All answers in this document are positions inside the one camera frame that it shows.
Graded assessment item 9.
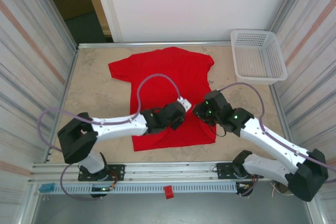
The red t-shirt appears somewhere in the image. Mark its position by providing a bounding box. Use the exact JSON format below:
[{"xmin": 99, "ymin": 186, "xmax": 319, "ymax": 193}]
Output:
[{"xmin": 108, "ymin": 46, "xmax": 217, "ymax": 152}]

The white perforated plastic basket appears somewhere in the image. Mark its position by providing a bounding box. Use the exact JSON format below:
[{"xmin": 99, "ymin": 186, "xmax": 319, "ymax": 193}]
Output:
[{"xmin": 230, "ymin": 29, "xmax": 288, "ymax": 86}]

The red plastic block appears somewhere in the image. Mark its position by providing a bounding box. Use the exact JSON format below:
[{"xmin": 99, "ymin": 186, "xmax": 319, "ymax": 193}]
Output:
[{"xmin": 164, "ymin": 185, "xmax": 175, "ymax": 200}]

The blue plastic clip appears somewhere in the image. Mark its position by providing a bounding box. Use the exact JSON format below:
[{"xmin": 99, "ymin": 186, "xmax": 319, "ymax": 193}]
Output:
[{"xmin": 38, "ymin": 184, "xmax": 55, "ymax": 193}]

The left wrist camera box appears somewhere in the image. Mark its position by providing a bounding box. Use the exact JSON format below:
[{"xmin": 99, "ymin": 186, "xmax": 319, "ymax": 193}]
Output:
[{"xmin": 177, "ymin": 97, "xmax": 192, "ymax": 112}]

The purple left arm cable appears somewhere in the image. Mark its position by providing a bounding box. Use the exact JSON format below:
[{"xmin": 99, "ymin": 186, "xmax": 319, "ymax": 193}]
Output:
[{"xmin": 37, "ymin": 73, "xmax": 184, "ymax": 202}]

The aluminium mounting rail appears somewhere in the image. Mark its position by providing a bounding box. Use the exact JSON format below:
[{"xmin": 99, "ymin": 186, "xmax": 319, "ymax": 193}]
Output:
[{"xmin": 31, "ymin": 162, "xmax": 274, "ymax": 183}]

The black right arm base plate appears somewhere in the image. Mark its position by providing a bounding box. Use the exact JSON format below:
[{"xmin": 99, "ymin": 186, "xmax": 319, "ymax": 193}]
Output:
[{"xmin": 215, "ymin": 163, "xmax": 253, "ymax": 180}]

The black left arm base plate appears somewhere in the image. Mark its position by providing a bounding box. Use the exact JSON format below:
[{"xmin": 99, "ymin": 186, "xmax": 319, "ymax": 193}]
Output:
[{"xmin": 78, "ymin": 164, "xmax": 125, "ymax": 182}]

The white slotted cable duct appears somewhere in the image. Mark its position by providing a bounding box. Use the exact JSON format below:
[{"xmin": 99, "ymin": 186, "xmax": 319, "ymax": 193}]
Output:
[{"xmin": 39, "ymin": 182, "xmax": 238, "ymax": 195}]

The brown pouch with string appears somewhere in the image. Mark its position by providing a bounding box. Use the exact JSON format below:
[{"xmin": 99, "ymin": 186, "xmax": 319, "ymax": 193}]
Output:
[{"xmin": 271, "ymin": 180, "xmax": 295, "ymax": 197}]

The door frame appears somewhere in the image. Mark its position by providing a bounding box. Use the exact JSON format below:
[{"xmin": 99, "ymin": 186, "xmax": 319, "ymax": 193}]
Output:
[{"xmin": 80, "ymin": 0, "xmax": 123, "ymax": 43}]

